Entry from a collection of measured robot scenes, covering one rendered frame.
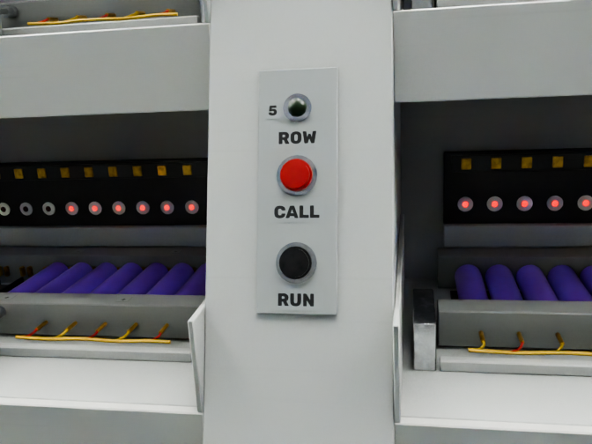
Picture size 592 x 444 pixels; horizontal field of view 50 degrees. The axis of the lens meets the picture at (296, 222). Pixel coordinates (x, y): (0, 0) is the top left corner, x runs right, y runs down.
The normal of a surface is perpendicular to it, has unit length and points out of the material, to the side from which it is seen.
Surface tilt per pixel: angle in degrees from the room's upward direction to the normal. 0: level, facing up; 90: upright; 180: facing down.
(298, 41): 90
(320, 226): 90
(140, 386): 20
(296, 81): 90
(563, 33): 110
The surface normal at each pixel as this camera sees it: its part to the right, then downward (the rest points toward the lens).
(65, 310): -0.17, 0.28
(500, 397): -0.06, -0.96
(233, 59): -0.18, -0.07
